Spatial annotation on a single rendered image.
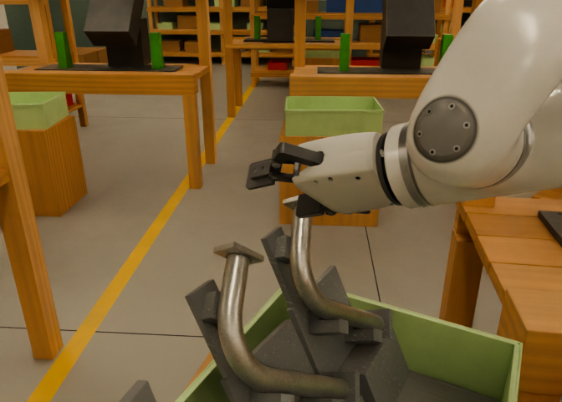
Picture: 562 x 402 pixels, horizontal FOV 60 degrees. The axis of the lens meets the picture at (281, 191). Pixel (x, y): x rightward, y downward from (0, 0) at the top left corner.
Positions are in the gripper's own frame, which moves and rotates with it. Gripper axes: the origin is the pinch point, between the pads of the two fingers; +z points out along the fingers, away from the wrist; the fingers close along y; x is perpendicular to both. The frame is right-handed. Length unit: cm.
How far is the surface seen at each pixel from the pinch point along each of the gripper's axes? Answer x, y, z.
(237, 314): 14.1, -2.6, 6.5
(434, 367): 13.7, -47.5, 1.5
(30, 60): -253, -79, 444
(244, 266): 8.0, -2.9, 7.0
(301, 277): 6.2, -14.7, 7.2
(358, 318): 9.0, -29.1, 6.2
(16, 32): -564, -153, 919
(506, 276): -10, -75, -3
